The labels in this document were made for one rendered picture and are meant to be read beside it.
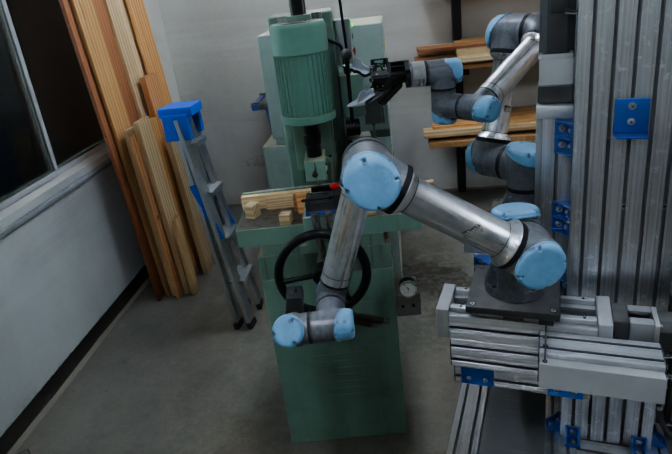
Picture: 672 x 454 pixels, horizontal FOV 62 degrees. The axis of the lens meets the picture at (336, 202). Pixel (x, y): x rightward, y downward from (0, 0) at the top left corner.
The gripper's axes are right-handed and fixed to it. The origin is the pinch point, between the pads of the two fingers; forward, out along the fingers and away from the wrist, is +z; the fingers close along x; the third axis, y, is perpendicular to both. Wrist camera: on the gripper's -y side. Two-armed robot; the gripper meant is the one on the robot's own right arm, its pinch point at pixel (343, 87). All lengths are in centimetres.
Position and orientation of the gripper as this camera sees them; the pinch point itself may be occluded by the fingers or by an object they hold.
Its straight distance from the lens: 173.5
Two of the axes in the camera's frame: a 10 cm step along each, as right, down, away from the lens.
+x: 0.8, 9.0, -4.3
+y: -0.8, -4.2, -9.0
